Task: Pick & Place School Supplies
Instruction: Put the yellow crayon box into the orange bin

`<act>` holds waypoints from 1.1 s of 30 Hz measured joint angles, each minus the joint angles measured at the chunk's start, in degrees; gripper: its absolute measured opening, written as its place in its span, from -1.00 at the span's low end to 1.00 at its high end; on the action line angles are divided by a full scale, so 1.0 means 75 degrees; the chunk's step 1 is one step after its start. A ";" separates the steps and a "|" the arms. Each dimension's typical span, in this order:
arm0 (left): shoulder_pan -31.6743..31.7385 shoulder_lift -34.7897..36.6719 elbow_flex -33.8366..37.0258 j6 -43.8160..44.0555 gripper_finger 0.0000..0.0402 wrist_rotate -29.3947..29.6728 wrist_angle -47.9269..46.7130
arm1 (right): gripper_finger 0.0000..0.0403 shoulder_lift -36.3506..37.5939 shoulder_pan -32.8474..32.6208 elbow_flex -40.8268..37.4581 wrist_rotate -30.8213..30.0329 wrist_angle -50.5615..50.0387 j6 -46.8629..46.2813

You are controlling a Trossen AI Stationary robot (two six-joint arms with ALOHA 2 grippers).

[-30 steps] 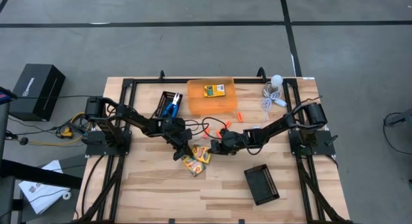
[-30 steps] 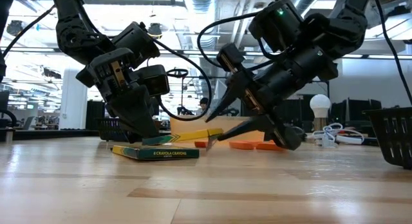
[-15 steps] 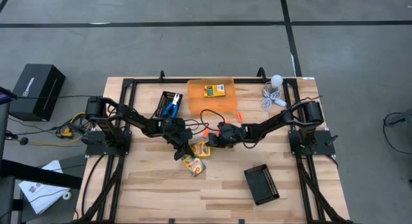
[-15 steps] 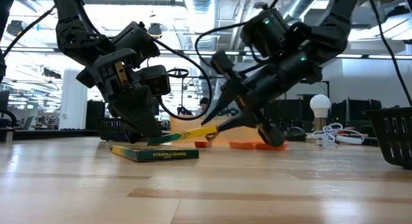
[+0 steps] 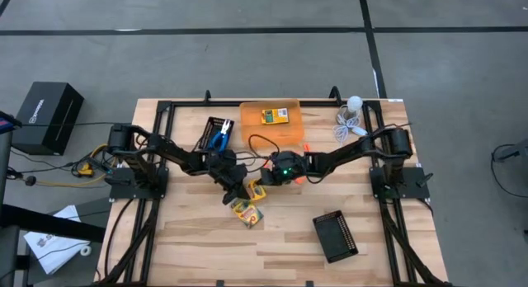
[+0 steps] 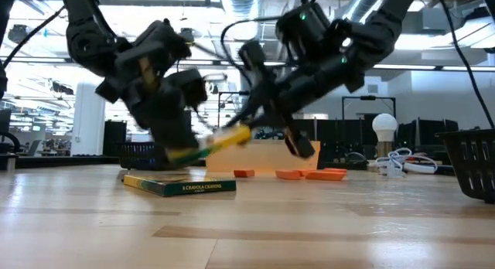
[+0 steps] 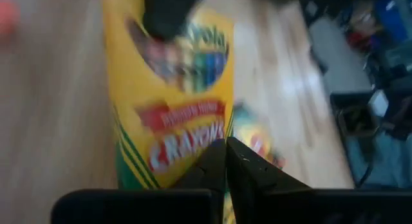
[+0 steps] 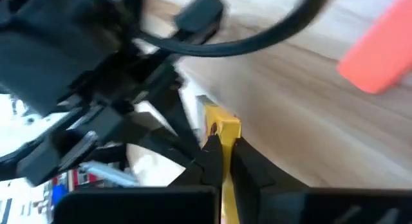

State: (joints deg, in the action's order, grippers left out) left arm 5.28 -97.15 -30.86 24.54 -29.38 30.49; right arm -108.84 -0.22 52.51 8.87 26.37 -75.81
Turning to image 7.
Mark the yellow green crayon box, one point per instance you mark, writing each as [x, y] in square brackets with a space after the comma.
[254, 134]
[138, 89]

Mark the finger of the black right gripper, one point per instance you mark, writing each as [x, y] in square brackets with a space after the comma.
[170, 11]

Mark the black floor crate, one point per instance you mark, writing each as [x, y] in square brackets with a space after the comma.
[354, 114]

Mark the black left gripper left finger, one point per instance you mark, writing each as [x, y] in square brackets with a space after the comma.
[145, 208]

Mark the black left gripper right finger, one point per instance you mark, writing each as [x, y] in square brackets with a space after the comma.
[289, 204]

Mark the blue plastic container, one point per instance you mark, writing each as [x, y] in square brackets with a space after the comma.
[391, 18]

